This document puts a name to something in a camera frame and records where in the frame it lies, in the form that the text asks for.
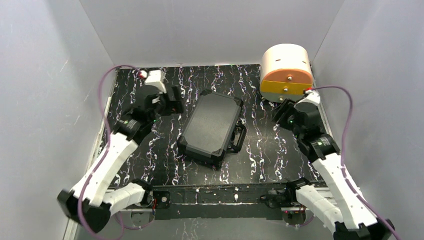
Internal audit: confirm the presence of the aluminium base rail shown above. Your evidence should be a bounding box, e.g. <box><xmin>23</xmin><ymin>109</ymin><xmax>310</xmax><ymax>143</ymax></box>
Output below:
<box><xmin>67</xmin><ymin>180</ymin><xmax>369</xmax><ymax>229</ymax></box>

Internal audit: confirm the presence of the black poker chip case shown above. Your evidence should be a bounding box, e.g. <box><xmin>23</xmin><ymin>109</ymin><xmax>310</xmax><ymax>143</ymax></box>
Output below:
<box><xmin>176</xmin><ymin>90</ymin><xmax>247</xmax><ymax>169</ymax></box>

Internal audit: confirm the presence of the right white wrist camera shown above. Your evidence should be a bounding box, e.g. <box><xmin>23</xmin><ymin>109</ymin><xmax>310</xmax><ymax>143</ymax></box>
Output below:
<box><xmin>296</xmin><ymin>89</ymin><xmax>321</xmax><ymax>107</ymax></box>

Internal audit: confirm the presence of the white round drawer cabinet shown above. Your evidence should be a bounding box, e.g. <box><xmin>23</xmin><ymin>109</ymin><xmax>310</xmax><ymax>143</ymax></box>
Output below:
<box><xmin>259</xmin><ymin>43</ymin><xmax>314</xmax><ymax>103</ymax></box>

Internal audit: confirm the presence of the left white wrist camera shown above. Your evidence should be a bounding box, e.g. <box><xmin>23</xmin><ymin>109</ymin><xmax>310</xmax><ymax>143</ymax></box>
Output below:
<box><xmin>144</xmin><ymin>69</ymin><xmax>167</xmax><ymax>94</ymax></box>

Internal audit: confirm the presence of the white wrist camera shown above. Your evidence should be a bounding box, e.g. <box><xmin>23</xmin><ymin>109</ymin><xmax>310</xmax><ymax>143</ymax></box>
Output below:
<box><xmin>296</xmin><ymin>89</ymin><xmax>321</xmax><ymax>107</ymax></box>
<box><xmin>144</xmin><ymin>69</ymin><xmax>167</xmax><ymax>94</ymax></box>

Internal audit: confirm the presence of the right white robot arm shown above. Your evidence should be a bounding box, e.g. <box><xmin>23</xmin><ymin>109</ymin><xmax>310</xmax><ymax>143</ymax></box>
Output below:
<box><xmin>273</xmin><ymin>99</ymin><xmax>394</xmax><ymax>240</ymax></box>

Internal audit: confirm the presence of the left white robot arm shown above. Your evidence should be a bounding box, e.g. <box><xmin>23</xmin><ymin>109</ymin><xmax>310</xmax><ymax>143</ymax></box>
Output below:
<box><xmin>57</xmin><ymin>84</ymin><xmax>184</xmax><ymax>234</ymax></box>

